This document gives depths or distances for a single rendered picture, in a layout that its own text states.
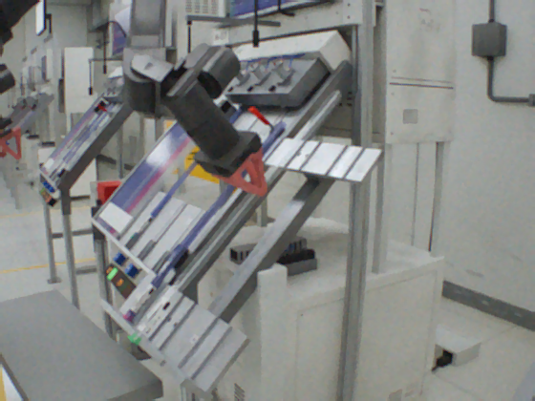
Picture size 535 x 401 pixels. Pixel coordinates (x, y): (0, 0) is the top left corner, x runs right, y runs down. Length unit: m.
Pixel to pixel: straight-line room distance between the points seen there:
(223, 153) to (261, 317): 0.36
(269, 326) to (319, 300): 0.43
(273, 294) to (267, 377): 0.17
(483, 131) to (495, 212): 0.43
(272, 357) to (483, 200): 2.01
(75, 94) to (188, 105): 5.14
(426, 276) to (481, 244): 1.22
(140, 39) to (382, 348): 1.22
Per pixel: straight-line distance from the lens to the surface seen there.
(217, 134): 0.68
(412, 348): 1.75
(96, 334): 1.20
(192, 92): 0.66
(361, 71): 1.29
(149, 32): 0.74
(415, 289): 1.64
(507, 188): 2.73
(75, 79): 5.79
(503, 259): 2.80
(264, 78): 1.39
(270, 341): 0.97
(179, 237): 1.23
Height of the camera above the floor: 1.12
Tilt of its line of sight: 11 degrees down
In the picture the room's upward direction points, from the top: straight up
